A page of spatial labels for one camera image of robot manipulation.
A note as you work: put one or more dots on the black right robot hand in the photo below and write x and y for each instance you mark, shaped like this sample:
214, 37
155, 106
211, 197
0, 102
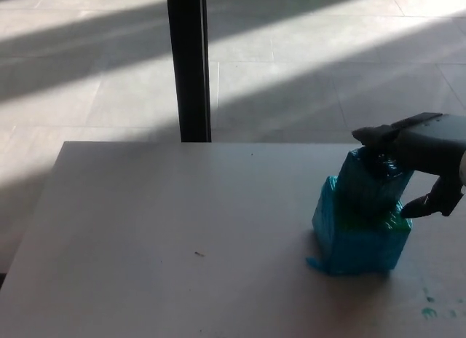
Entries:
433, 148

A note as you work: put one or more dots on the black vertical pillar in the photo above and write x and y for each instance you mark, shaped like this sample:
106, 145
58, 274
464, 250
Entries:
189, 65

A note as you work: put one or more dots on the small blue cube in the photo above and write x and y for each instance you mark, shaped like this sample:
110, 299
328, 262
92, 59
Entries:
364, 185

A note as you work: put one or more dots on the large blue wrapped cube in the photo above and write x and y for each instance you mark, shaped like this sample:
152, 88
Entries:
358, 247

